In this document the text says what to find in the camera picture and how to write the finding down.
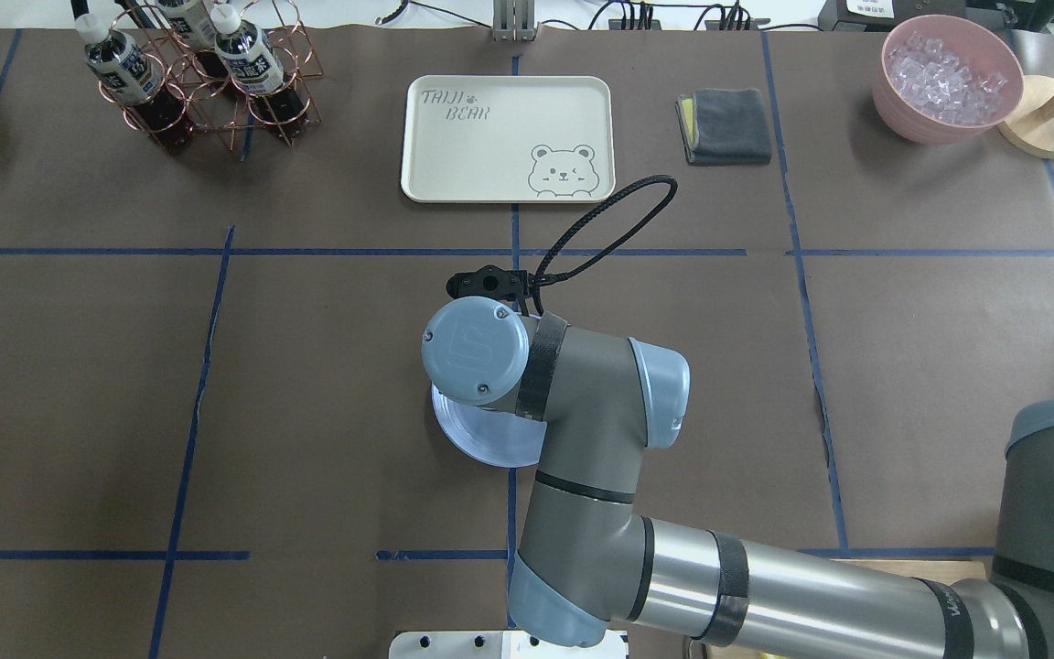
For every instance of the grey folded cloth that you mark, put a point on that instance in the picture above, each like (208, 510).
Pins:
(724, 127)

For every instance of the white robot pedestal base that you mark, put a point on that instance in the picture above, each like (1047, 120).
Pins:
(499, 644)

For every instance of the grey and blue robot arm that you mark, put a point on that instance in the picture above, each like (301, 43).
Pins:
(932, 423)

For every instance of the copper wire bottle rack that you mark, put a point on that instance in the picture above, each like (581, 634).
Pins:
(198, 95)

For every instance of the blue round plate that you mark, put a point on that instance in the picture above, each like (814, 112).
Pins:
(495, 438)

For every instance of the cream bear tray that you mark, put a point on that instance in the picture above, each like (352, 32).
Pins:
(508, 139)

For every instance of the pink bowl of ice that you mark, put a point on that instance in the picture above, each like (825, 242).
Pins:
(944, 79)

